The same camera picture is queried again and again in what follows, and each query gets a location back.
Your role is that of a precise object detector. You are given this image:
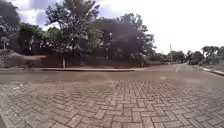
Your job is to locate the pole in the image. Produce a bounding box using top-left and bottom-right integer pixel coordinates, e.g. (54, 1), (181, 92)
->
(169, 43), (173, 65)

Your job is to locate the reddish brick paved road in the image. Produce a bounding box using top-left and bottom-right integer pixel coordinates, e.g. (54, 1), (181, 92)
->
(0, 63), (224, 128)

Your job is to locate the row of distant trees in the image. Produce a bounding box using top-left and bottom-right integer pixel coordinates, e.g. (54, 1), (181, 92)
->
(159, 45), (224, 66)

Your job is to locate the concrete kerb with pavement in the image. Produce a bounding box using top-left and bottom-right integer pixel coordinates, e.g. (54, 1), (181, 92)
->
(0, 67), (148, 73)

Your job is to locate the pale kerb with verge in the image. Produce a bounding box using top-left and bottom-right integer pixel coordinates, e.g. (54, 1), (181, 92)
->
(191, 65), (224, 77)

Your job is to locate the row of large trees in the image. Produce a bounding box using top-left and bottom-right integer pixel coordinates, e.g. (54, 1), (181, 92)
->
(0, 0), (158, 69)

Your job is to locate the brown boundary wall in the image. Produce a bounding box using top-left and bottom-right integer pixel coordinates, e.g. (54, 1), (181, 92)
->
(0, 53), (144, 70)

